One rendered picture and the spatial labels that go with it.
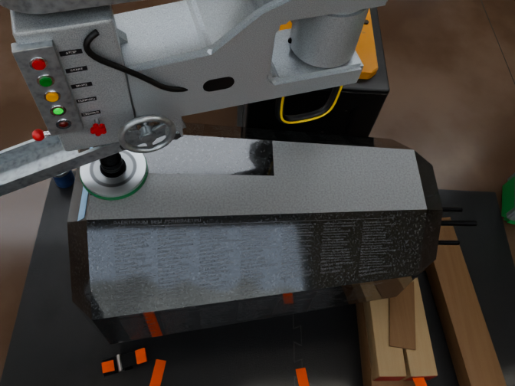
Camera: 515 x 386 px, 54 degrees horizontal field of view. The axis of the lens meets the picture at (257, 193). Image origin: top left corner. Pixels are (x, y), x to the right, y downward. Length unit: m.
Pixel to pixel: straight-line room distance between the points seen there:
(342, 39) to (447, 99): 2.05
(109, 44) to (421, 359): 1.73
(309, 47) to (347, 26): 0.12
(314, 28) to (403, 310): 1.35
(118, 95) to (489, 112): 2.59
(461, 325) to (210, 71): 1.72
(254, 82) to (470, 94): 2.28
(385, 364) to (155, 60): 1.53
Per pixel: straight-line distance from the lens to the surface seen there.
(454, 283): 2.58
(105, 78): 1.23
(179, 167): 1.72
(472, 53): 3.75
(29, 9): 1.10
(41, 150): 1.68
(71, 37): 1.14
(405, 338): 2.26
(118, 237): 1.67
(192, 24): 1.31
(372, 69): 2.24
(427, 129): 3.17
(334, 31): 1.36
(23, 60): 1.16
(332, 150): 1.81
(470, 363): 2.50
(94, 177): 1.71
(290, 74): 1.43
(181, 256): 1.68
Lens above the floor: 2.32
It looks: 60 degrees down
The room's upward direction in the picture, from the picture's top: 9 degrees clockwise
